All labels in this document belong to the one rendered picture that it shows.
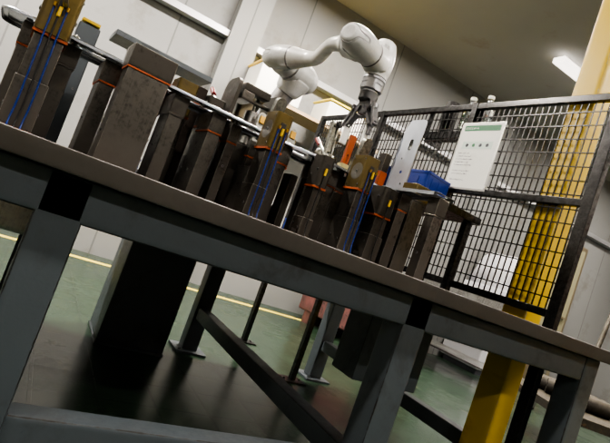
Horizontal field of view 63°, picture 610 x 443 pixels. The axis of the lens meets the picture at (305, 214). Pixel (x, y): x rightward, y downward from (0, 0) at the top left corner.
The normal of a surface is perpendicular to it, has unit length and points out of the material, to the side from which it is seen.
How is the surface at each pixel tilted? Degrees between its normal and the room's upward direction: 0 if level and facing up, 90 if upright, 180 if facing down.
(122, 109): 90
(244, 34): 90
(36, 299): 90
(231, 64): 90
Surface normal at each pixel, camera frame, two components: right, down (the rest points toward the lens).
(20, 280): 0.46, 0.10
